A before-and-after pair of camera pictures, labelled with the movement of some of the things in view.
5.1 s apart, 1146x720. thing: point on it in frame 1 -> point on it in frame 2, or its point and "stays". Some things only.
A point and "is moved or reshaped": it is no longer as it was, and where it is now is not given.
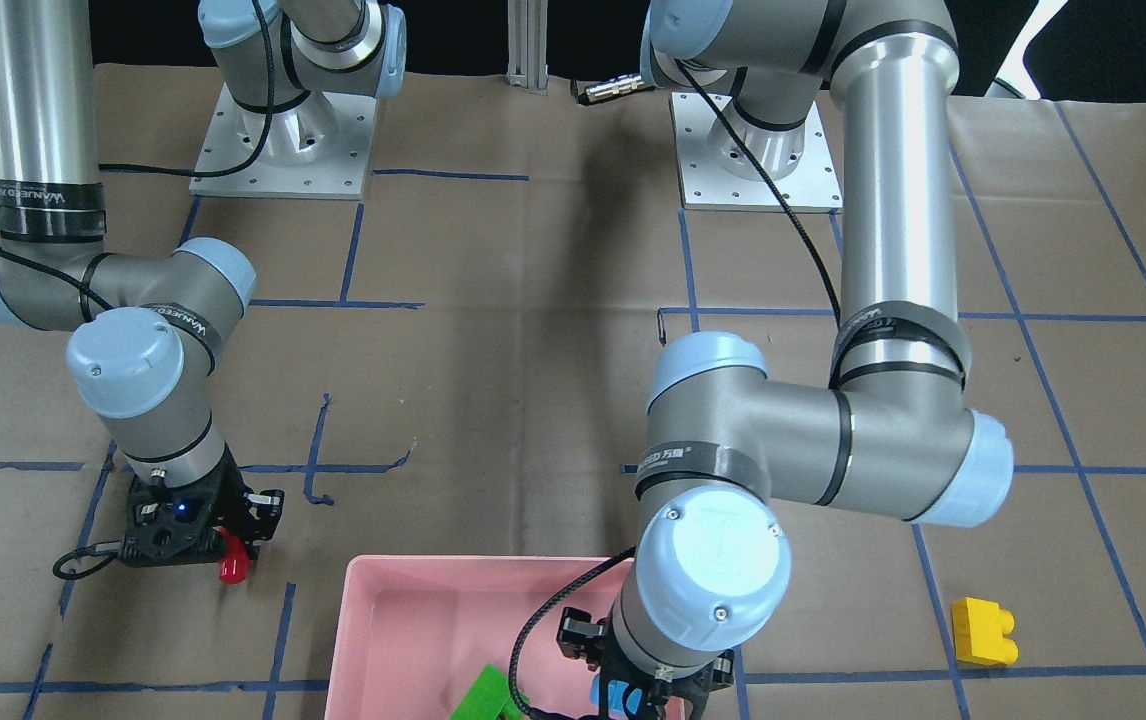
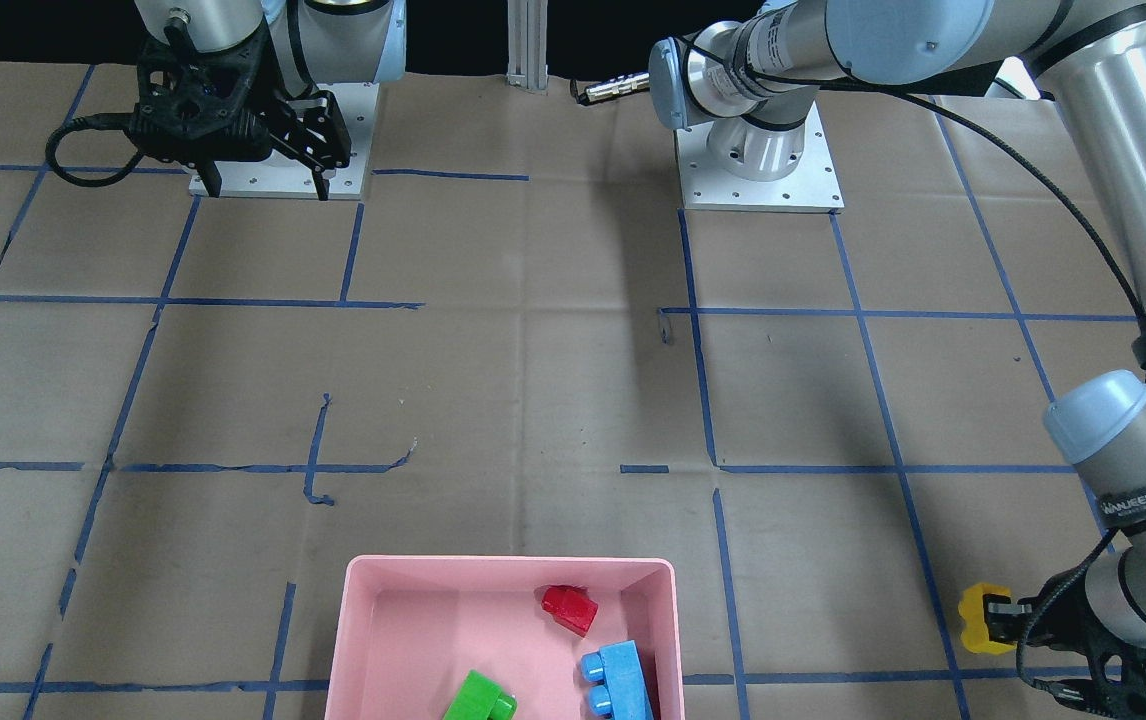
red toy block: x=234 y=565 is moved or reshaped
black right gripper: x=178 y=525 -> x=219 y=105
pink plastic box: x=408 y=637 stays
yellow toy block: x=980 y=628 is moved or reshaped
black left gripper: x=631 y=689 -> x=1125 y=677
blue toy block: x=617 y=690 stays
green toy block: x=488 y=698 is moved or reshaped
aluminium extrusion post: x=527 y=44 stays
